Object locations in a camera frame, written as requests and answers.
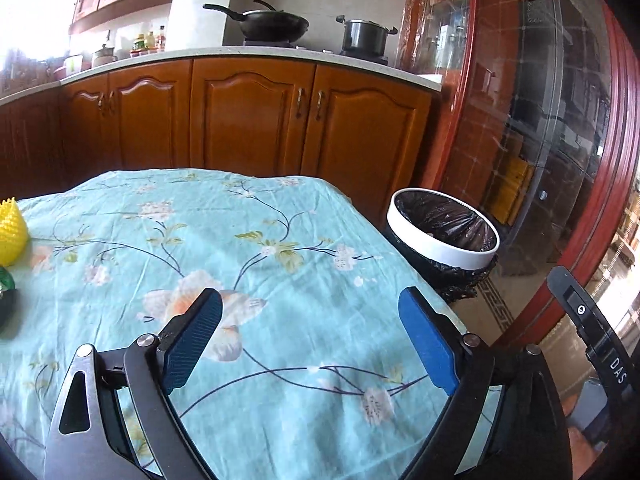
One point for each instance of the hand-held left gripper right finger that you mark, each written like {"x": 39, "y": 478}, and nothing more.
{"x": 425, "y": 340}

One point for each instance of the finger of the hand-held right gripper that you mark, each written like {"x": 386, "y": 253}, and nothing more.
{"x": 575, "y": 305}

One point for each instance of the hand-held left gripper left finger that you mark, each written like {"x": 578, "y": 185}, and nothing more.
{"x": 192, "y": 340}

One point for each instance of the black appliance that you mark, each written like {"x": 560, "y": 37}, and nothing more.
{"x": 550, "y": 210}

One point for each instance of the teal floral tablecloth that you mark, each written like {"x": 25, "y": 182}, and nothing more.
{"x": 250, "y": 240}

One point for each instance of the yellow crate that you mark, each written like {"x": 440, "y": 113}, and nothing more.
{"x": 510, "y": 190}

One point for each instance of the dark green round object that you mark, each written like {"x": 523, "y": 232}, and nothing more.
{"x": 5, "y": 295}

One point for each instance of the red framed glass partition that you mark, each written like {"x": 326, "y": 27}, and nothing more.
{"x": 550, "y": 110}

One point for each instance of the yellow pineapple shaped container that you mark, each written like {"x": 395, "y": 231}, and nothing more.
{"x": 11, "y": 235}

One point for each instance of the wooden cabinet door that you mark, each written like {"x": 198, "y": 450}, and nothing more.
{"x": 150, "y": 120}
{"x": 370, "y": 135}
{"x": 85, "y": 130}
{"x": 30, "y": 140}
{"x": 250, "y": 120}

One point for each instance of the white speckled kitchen countertop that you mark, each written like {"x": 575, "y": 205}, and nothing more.
{"x": 200, "y": 52}

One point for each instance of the lidded jar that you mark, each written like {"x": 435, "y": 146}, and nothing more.
{"x": 103, "y": 56}

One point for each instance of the green and white cup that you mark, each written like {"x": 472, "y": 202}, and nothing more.
{"x": 73, "y": 64}

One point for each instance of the yellow condiment bottle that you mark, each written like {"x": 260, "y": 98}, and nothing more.
{"x": 139, "y": 44}

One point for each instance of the clear condiment bottle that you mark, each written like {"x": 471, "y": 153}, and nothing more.
{"x": 151, "y": 41}

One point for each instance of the steel pot with lid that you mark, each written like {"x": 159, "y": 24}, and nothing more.
{"x": 365, "y": 35}

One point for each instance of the gas stove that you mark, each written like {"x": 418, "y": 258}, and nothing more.
{"x": 310, "y": 49}

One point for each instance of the black wok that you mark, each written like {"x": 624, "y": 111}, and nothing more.
{"x": 272, "y": 25}

